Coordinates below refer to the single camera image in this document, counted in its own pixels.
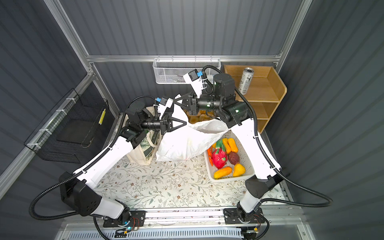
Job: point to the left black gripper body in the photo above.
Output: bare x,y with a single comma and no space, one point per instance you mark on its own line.
152,124

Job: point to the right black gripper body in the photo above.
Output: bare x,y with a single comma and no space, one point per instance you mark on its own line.
205,103

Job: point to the white lemon-print plastic bag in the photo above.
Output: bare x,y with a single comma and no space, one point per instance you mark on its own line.
190,141

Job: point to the cream canvas tote bag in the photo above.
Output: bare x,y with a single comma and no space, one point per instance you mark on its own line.
145,143

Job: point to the white plastic produce basket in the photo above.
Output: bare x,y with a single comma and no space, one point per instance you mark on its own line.
227,160

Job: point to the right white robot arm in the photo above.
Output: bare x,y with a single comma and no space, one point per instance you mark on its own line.
265,166

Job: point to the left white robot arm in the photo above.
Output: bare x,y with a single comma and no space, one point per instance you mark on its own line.
77,190

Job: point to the right silver drink can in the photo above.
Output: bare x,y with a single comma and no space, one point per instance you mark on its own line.
245,81

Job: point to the wooden shelf unit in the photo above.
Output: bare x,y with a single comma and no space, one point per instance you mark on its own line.
265,93

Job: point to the pink dragon fruit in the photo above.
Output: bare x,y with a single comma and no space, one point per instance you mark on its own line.
219,155

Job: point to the dark red passion fruit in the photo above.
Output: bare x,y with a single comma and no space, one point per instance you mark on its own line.
233,158

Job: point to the yellow corn cob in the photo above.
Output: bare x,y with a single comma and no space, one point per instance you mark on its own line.
223,172

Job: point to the yellow pear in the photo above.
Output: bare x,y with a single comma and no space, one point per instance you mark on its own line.
239,170

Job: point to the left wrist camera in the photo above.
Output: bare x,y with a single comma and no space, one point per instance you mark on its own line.
163,104

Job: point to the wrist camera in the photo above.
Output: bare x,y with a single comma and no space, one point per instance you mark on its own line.
163,104
197,80

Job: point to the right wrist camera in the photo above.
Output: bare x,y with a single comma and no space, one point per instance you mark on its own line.
197,80

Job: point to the white wire wall basket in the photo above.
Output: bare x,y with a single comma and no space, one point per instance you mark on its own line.
170,71

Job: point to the black wire wall basket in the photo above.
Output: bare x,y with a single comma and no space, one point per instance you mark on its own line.
76,132

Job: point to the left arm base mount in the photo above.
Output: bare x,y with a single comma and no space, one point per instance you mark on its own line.
128,219

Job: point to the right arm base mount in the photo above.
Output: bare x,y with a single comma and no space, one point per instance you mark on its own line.
234,216

